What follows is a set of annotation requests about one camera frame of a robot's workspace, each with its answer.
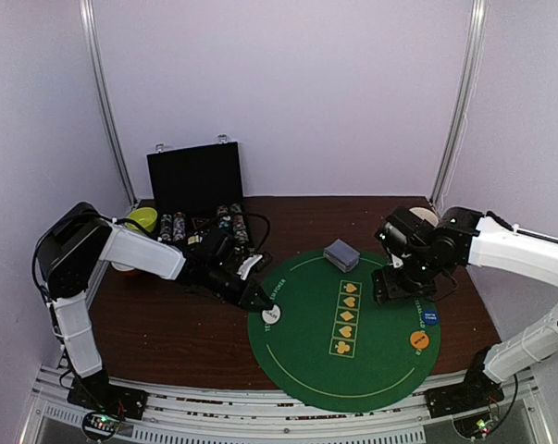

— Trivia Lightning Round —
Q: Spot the circuit board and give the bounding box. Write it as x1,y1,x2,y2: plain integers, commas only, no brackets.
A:
453,413,499,440
81,412,121,441

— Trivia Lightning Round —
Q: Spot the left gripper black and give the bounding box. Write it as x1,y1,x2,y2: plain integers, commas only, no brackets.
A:
204,262,273,310

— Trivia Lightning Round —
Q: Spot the blue small blind button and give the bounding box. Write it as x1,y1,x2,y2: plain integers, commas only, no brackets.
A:
421,309,440,326

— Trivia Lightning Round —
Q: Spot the white orange bowl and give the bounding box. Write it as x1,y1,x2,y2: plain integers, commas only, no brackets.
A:
111,263,141,277

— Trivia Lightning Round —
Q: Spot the deck of cards clear box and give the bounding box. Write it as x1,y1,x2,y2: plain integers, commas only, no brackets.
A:
323,239,360,273

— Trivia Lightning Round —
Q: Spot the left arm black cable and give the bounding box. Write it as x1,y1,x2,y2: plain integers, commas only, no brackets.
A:
185,212,271,260

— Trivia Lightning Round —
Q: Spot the white patterned mug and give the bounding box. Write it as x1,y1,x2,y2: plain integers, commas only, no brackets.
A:
410,207,440,227

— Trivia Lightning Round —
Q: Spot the green bowl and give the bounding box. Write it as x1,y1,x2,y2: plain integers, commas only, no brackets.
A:
127,207,158,232

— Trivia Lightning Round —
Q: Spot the round green poker mat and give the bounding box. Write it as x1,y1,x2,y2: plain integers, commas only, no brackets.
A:
247,250,441,413

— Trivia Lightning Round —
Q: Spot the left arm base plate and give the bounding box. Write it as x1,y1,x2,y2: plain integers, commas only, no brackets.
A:
67,386,148,420

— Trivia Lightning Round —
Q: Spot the left aluminium frame post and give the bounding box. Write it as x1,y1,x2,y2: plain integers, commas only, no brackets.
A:
79,0,138,206

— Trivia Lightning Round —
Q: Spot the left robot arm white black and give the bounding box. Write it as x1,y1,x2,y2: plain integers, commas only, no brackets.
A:
31,202,279,411

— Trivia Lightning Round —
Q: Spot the aluminium frame post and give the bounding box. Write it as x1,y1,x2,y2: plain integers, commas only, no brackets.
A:
79,0,138,206
429,0,489,214

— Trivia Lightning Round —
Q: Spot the white dealer button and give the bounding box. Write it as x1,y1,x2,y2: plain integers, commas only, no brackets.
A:
261,304,281,326

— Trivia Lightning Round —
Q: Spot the black poker chip case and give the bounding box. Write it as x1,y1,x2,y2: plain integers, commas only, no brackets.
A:
146,142,254,266

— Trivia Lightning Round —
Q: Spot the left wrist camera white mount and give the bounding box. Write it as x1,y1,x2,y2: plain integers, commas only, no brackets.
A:
237,252,273,280

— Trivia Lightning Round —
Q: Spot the chip row in case left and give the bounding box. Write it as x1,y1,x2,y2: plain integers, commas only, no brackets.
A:
158,212,187,243

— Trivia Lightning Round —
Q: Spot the right aluminium frame post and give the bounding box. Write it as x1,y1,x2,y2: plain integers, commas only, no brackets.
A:
429,0,489,214

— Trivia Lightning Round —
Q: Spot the left circuit board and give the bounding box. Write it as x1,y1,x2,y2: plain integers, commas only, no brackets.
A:
81,412,121,441

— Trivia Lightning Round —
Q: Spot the chip row in case right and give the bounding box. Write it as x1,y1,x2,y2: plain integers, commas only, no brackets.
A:
216,203,252,249

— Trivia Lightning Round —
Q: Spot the right circuit board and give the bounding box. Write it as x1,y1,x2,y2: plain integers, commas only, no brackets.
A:
453,413,499,440

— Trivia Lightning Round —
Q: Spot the chip row in case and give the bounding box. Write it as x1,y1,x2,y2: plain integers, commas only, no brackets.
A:
216,203,252,249
158,212,187,243

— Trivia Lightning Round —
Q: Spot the orange big blind button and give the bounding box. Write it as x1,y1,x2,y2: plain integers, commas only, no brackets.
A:
409,330,431,354

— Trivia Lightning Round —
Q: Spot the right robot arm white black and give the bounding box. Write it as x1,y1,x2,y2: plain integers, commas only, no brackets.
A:
372,206,558,409

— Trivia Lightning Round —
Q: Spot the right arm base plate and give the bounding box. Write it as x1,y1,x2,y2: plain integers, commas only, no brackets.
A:
425,382,504,418

